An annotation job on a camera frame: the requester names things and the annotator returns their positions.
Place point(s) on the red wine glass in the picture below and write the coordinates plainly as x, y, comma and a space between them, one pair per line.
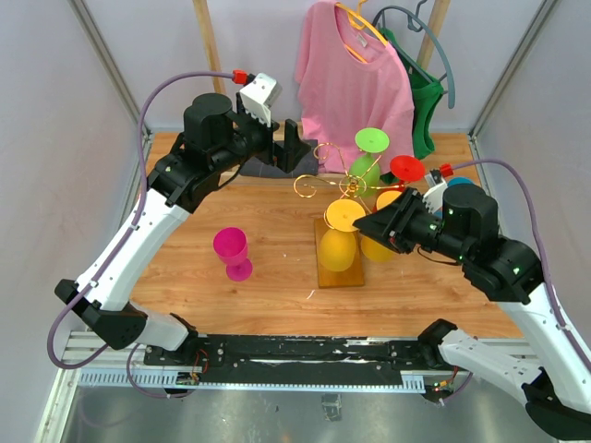
404, 170

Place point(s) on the gold wire glass rack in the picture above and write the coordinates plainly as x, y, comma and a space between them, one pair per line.
346, 184

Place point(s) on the green tank top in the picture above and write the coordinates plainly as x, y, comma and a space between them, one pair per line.
407, 99

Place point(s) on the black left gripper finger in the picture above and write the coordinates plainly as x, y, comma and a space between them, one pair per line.
289, 152
273, 127

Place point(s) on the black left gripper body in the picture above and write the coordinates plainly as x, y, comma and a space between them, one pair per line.
258, 134

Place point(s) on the yellow wine glass front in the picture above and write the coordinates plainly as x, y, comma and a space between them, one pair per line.
341, 231

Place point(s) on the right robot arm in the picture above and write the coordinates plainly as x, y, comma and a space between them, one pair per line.
556, 391

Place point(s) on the orange clothes hanger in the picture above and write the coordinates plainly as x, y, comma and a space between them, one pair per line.
358, 40

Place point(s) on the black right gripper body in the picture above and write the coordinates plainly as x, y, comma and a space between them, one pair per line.
421, 227

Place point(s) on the wooden clothes rack frame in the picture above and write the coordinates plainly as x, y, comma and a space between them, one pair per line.
203, 15

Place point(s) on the folded dark grey cloth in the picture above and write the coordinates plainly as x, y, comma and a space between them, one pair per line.
254, 167

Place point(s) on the white slotted cable duct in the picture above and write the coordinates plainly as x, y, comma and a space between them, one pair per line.
174, 379

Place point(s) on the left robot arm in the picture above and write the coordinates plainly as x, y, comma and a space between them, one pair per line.
219, 134

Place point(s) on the green wine glass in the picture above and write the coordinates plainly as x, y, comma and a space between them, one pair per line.
372, 142

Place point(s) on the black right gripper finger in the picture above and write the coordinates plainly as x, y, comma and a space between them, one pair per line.
409, 201
379, 227

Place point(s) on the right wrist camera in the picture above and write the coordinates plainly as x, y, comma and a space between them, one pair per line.
436, 180

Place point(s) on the magenta wine glass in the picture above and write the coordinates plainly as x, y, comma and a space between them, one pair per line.
230, 245

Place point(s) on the yellow wine glass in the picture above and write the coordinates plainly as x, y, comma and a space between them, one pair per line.
341, 231
371, 249

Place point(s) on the grey clothes hanger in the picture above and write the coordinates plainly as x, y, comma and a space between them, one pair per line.
429, 45

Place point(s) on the wooden rack base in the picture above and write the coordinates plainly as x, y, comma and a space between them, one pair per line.
352, 277

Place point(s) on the aluminium frame rail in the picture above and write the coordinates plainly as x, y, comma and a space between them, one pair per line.
90, 27

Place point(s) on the pink t-shirt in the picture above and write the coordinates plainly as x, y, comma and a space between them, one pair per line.
335, 94

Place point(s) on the blue wine glass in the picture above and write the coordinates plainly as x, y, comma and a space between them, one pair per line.
459, 180

